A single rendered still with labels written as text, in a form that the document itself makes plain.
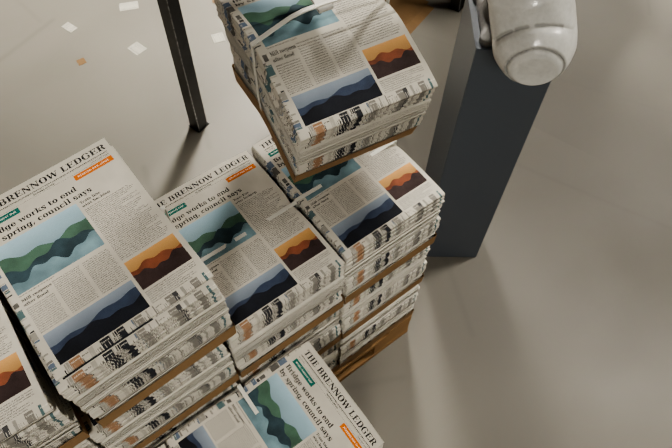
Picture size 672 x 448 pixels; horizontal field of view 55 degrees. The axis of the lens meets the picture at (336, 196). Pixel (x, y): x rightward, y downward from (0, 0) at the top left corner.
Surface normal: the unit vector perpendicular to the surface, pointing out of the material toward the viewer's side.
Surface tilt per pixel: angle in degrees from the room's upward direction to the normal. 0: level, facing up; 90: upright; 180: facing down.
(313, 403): 1
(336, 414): 0
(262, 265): 1
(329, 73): 16
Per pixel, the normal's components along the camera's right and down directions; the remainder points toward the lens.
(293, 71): 0.14, -0.29
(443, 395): 0.02, -0.55
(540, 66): -0.11, 0.88
